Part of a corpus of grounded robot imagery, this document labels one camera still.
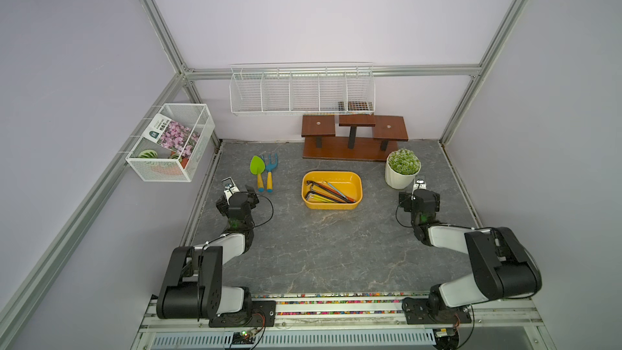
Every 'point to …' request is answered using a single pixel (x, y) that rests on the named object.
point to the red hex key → (342, 195)
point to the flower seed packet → (172, 134)
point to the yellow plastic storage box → (348, 183)
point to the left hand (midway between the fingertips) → (237, 191)
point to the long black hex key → (331, 191)
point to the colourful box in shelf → (355, 105)
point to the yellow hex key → (323, 198)
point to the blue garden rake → (270, 168)
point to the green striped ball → (148, 153)
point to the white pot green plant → (402, 166)
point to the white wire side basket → (169, 166)
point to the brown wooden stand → (370, 138)
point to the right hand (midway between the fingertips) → (418, 189)
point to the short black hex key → (313, 192)
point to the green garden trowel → (257, 166)
